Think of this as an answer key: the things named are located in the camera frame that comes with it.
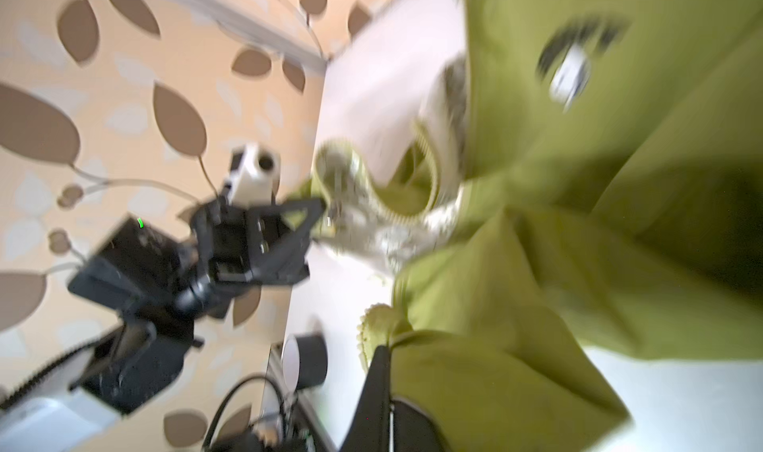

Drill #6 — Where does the green jacket with cartoon print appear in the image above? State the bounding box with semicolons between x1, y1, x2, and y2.
296;0;762;451

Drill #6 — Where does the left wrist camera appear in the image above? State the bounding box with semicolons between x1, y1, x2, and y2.
223;143;281;208

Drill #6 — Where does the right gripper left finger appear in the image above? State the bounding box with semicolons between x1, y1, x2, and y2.
339;346;391;452

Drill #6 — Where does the grey tape roll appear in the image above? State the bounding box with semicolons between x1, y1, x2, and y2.
281;334;328;392

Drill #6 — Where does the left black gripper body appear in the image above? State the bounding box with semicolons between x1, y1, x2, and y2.
178;198;293;309

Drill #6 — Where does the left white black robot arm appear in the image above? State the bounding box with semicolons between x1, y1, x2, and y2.
1;198;326;451

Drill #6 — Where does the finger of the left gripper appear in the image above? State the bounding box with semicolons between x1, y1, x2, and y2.
246;198;326;285

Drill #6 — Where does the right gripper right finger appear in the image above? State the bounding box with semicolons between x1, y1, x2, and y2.
391;398;444;452

